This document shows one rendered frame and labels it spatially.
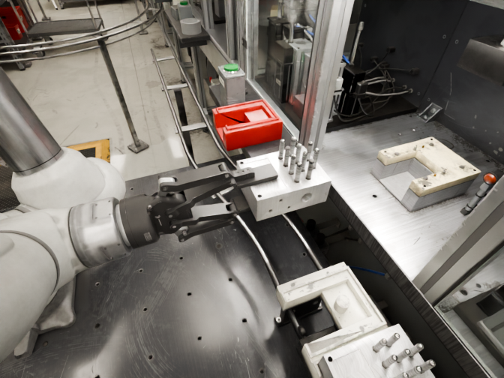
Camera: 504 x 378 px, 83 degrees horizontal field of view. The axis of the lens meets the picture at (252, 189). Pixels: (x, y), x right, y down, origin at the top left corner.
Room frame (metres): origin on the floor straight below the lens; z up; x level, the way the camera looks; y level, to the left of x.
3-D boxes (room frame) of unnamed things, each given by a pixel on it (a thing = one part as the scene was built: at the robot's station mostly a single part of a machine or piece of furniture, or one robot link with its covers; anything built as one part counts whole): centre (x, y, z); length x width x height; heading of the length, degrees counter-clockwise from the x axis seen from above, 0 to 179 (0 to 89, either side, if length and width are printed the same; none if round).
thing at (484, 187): (0.38, -0.44, 0.96); 0.03 x 0.03 x 0.12; 21
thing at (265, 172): (0.32, 0.00, 1.06); 0.07 x 0.03 x 0.01; 111
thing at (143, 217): (0.27, 0.14, 1.03); 0.09 x 0.07 x 0.08; 111
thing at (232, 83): (0.80, 0.05, 0.97); 0.08 x 0.08 x 0.12; 21
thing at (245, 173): (0.31, 0.02, 1.08); 0.05 x 0.01 x 0.03; 111
